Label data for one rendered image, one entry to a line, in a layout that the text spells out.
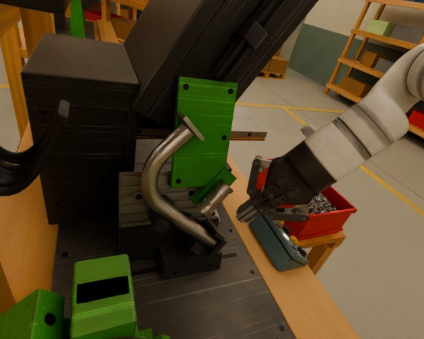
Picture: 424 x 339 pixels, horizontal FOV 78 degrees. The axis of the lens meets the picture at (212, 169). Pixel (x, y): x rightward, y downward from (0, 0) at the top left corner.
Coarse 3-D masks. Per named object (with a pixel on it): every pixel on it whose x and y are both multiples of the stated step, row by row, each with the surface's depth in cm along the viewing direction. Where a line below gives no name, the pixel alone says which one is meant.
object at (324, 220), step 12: (264, 180) 98; (324, 192) 98; (336, 192) 93; (288, 204) 87; (312, 204) 89; (324, 204) 93; (336, 204) 93; (348, 204) 89; (312, 216) 78; (324, 216) 81; (336, 216) 85; (348, 216) 88; (300, 228) 82; (312, 228) 84; (324, 228) 87; (336, 228) 90; (300, 240) 86
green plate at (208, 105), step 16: (192, 80) 45; (208, 80) 46; (176, 96) 46; (192, 96) 46; (208, 96) 47; (224, 96) 49; (176, 112) 46; (192, 112) 47; (208, 112) 48; (224, 112) 50; (208, 128) 50; (224, 128) 51; (192, 144) 50; (208, 144) 51; (224, 144) 52; (176, 160) 49; (192, 160) 51; (208, 160) 52; (224, 160) 54; (176, 176) 51; (192, 176) 52; (208, 176) 54
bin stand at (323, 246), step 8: (304, 240) 87; (312, 240) 87; (320, 240) 88; (328, 240) 90; (336, 240) 92; (312, 248) 101; (320, 248) 97; (328, 248) 95; (312, 256) 101; (320, 256) 97; (328, 256) 99; (312, 264) 101; (320, 264) 101
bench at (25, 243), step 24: (24, 144) 83; (24, 192) 67; (0, 216) 60; (24, 216) 61; (0, 240) 55; (24, 240) 56; (48, 240) 58; (24, 264) 52; (48, 264) 53; (24, 288) 49; (48, 288) 49
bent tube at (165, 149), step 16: (176, 128) 45; (192, 128) 44; (160, 144) 45; (176, 144) 45; (160, 160) 44; (144, 176) 45; (144, 192) 46; (160, 208) 48; (176, 208) 51; (176, 224) 51; (192, 224) 52; (208, 240) 55
